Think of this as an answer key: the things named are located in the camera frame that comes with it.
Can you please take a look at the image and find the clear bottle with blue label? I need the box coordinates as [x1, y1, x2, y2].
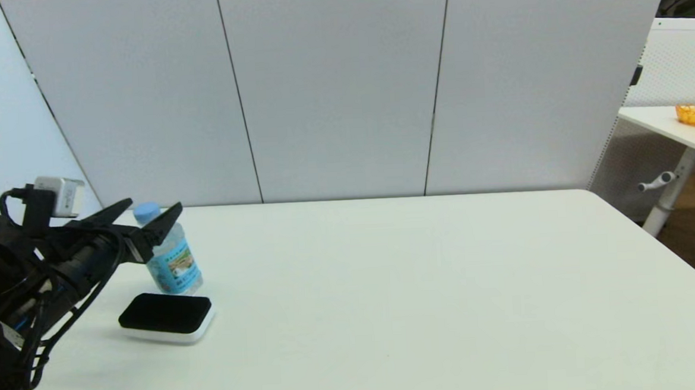
[132, 199, 205, 299]

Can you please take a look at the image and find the black eraser with white base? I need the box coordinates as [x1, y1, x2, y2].
[116, 288, 218, 350]

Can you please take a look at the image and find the white side table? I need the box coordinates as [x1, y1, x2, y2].
[618, 103, 695, 170]

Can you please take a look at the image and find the white side table leg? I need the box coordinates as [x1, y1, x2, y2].
[638, 147, 695, 239]

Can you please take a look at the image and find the white pegboard panel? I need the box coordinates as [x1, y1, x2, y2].
[579, 15, 695, 226]

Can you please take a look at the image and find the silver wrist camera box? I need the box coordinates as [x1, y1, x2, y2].
[33, 174, 87, 221]

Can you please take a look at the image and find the grey table crank handle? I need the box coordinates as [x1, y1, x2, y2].
[636, 170, 679, 194]

